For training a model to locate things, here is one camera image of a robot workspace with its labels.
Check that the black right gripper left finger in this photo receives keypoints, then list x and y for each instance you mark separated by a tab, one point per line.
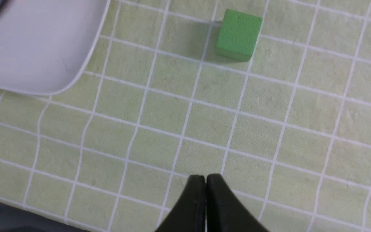
188	213

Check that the white square plate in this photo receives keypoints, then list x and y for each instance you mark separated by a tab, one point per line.
45	45

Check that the green foam cube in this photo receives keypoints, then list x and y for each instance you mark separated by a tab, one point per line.
238	35

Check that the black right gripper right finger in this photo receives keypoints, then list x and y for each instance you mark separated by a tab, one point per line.
225	213

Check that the green checkered tablecloth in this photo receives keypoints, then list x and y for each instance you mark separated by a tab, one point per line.
289	130

